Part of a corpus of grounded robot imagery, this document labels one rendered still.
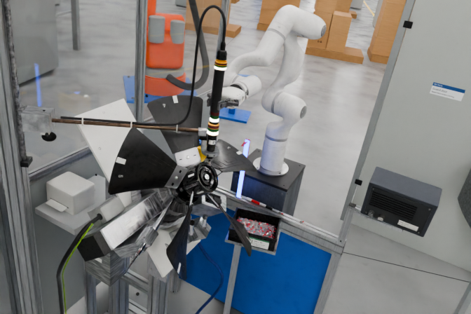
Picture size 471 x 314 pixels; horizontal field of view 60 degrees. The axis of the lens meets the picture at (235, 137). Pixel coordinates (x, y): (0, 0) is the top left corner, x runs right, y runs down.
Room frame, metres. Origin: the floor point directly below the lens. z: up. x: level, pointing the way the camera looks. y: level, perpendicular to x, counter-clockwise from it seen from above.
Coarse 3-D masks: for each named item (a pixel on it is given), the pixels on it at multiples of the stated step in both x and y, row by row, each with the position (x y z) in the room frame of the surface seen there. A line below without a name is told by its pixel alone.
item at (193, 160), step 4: (192, 148) 1.37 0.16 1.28; (196, 148) 1.37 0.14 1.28; (180, 152) 1.36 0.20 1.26; (184, 152) 1.36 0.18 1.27; (188, 152) 1.36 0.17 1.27; (192, 152) 1.36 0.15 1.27; (196, 152) 1.36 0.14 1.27; (176, 156) 1.34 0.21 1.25; (180, 156) 1.35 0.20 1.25; (184, 156) 1.35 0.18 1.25; (192, 156) 1.35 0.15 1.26; (196, 156) 1.35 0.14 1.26; (176, 160) 1.34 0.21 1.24; (180, 160) 1.34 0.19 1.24; (184, 160) 1.34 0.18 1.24; (188, 160) 1.34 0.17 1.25; (192, 160) 1.34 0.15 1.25; (196, 160) 1.34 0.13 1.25; (200, 160) 1.34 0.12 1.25; (180, 164) 1.33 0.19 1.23; (184, 164) 1.33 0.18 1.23; (188, 164) 1.33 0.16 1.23; (192, 164) 1.33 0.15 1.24
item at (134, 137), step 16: (128, 144) 1.14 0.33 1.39; (144, 144) 1.17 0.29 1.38; (128, 160) 1.12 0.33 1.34; (144, 160) 1.16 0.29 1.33; (160, 160) 1.19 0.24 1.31; (112, 176) 1.07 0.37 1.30; (128, 176) 1.11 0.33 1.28; (144, 176) 1.15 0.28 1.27; (160, 176) 1.19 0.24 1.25; (112, 192) 1.07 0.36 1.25
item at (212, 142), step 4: (224, 44) 1.38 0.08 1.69; (220, 48) 1.38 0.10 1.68; (224, 48) 1.38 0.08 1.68; (220, 52) 1.37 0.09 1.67; (224, 52) 1.37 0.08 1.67; (220, 56) 1.37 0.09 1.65; (224, 56) 1.37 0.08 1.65; (208, 136) 1.37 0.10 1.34; (212, 136) 1.37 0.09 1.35; (216, 136) 1.38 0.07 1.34; (208, 140) 1.37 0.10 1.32; (212, 140) 1.37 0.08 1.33; (216, 140) 1.38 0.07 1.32; (208, 144) 1.37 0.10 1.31; (212, 144) 1.37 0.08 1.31; (208, 148) 1.37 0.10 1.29; (212, 148) 1.37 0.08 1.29
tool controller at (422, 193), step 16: (384, 176) 1.44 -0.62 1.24; (400, 176) 1.45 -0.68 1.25; (368, 192) 1.42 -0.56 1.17; (384, 192) 1.38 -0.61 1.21; (400, 192) 1.36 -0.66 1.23; (416, 192) 1.36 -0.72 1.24; (432, 192) 1.37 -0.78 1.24; (368, 208) 1.42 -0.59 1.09; (384, 208) 1.39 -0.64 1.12; (400, 208) 1.36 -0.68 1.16; (416, 208) 1.33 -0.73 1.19; (432, 208) 1.30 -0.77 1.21; (400, 224) 1.37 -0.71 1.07; (416, 224) 1.34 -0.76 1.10
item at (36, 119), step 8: (24, 112) 1.25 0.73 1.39; (32, 112) 1.25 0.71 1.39; (40, 112) 1.26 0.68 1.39; (48, 112) 1.27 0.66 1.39; (24, 120) 1.24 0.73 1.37; (32, 120) 1.24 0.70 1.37; (40, 120) 1.25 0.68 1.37; (48, 120) 1.25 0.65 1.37; (24, 128) 1.24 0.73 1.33; (32, 128) 1.24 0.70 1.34; (40, 128) 1.25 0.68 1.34; (48, 128) 1.25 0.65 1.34
